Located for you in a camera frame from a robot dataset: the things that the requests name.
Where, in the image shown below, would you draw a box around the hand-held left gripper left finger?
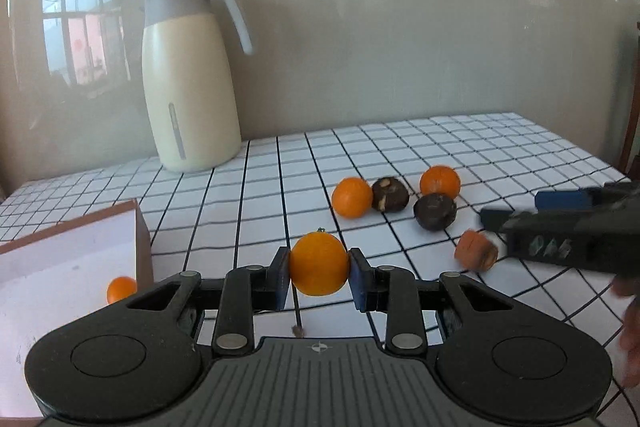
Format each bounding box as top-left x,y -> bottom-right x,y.
127,248 -> 291,355

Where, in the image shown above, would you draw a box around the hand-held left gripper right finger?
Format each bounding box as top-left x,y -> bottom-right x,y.
349,248 -> 516,355

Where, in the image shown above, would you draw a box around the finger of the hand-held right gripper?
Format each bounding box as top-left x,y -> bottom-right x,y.
479,206 -> 538,233
534,188 -> 608,211

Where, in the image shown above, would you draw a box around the small orange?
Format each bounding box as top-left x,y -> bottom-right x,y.
106,276 -> 138,305
289,229 -> 350,298
331,177 -> 375,220
419,165 -> 461,200

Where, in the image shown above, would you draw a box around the carrot piece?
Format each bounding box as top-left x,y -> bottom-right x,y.
454,229 -> 499,271

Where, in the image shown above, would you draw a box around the dark brown chestnut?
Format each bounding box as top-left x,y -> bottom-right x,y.
371,177 -> 410,214
413,193 -> 458,232

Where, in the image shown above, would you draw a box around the brown cardboard box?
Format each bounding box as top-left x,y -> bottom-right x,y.
0,199 -> 155,420

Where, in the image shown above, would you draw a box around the person's right hand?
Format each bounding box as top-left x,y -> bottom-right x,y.
614,277 -> 640,388

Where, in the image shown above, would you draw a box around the white black-checked tablecloth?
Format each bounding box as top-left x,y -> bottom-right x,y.
0,112 -> 640,408

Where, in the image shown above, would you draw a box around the cream and grey thermos jug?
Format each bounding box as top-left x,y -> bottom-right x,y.
140,0 -> 253,172

